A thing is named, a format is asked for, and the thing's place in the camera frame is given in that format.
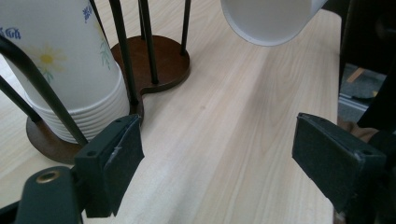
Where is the black curtain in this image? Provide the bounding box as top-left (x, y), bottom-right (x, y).
top-left (339, 0), bottom-right (396, 77)

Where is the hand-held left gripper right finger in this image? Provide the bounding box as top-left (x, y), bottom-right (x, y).
top-left (290, 112), bottom-right (388, 216)

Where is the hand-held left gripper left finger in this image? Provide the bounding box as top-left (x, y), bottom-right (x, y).
top-left (74, 113), bottom-right (146, 219)

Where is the stack of white paper cups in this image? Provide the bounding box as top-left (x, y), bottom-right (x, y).
top-left (0, 0), bottom-right (132, 145)

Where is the brown wire cup holder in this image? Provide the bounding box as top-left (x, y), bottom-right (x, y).
top-left (0, 0), bottom-right (191, 165)

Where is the single floral paper cup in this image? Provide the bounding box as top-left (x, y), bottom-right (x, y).
top-left (219, 0), bottom-right (329, 48)

